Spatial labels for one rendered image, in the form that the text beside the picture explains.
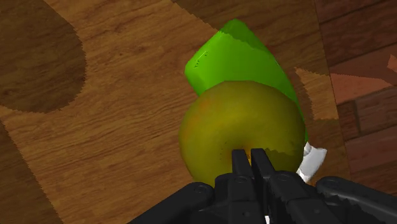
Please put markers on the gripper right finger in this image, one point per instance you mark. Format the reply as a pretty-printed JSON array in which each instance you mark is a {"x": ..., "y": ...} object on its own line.
[{"x": 297, "y": 198}]

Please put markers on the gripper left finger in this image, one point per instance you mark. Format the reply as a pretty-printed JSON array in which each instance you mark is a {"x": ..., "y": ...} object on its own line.
[{"x": 238, "y": 192}]

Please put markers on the yellow-green apple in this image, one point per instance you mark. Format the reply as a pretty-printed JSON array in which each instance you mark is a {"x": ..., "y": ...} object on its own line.
[{"x": 238, "y": 124}]

